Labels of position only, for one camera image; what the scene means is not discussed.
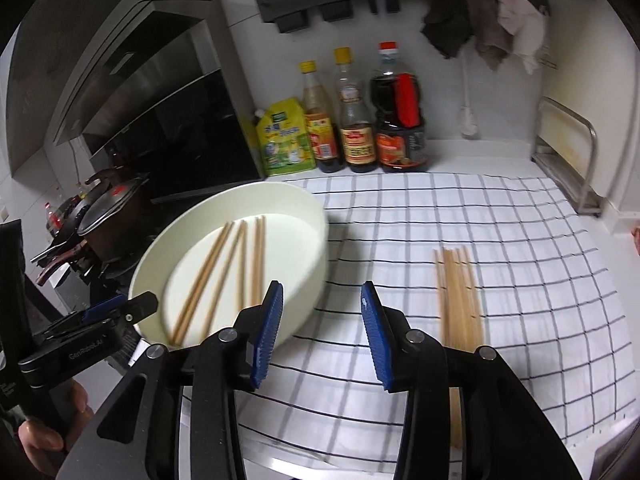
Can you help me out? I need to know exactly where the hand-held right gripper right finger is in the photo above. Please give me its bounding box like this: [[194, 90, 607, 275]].
[[361, 281, 583, 480]]

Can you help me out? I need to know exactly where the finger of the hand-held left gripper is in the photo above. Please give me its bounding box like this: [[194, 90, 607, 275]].
[[117, 291, 160, 328], [47, 294, 129, 333]]

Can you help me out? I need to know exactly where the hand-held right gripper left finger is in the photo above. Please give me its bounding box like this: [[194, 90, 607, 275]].
[[56, 280, 285, 480]]

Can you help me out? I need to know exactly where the pile of wooden chopsticks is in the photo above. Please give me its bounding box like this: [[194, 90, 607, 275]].
[[170, 215, 267, 348]]

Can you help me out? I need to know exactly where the row of wooden chopsticks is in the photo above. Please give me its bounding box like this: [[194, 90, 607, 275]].
[[434, 246, 485, 451]]

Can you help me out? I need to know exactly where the white round basin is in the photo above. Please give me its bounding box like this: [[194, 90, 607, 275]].
[[127, 181, 331, 351]]

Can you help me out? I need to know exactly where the person's left hand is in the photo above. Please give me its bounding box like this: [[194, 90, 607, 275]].
[[17, 377, 96, 480]]

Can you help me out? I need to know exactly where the black gas stove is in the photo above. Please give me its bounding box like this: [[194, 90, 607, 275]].
[[30, 240, 166, 311]]

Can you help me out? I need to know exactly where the dark cooking pot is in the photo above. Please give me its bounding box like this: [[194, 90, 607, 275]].
[[85, 195, 156, 266]]

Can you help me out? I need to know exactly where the black frying pan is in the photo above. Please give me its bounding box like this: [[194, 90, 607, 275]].
[[30, 167, 121, 266]]

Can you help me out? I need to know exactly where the black-checked white cloth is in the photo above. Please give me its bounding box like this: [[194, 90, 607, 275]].
[[180, 170, 628, 466]]

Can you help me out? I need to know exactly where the glass pot lid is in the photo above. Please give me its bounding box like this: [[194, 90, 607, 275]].
[[76, 177, 151, 236]]

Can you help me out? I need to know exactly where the yellow-green seasoning pouch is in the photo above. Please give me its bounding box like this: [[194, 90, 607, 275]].
[[255, 97, 317, 177]]

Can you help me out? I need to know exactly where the clear soy sauce bottle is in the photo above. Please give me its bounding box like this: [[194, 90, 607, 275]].
[[332, 46, 379, 173]]

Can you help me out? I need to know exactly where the large dark red-capped bottle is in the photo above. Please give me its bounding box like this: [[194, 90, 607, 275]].
[[369, 41, 430, 173]]

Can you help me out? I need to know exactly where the black steel range hood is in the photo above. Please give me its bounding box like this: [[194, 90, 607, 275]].
[[7, 0, 266, 196]]

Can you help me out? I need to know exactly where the amber vinegar bottle yellow cap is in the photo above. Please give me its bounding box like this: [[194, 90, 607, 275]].
[[299, 60, 345, 173]]

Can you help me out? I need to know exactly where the white hanging brush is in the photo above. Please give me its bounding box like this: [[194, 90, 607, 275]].
[[459, 52, 482, 137]]

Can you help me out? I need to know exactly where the metal board rack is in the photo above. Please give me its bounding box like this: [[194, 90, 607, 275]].
[[531, 96, 601, 216]]

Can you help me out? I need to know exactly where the brown hanging cloth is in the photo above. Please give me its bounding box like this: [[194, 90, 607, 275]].
[[466, 0, 513, 71]]

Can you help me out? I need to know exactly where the pink hanging cloth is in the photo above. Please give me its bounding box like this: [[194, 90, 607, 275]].
[[497, 0, 548, 75]]

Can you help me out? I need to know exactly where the white cutting board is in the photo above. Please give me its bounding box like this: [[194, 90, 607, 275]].
[[542, 0, 640, 211]]

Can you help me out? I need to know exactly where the dark red-handled pan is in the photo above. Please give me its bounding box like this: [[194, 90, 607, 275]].
[[37, 240, 96, 286]]

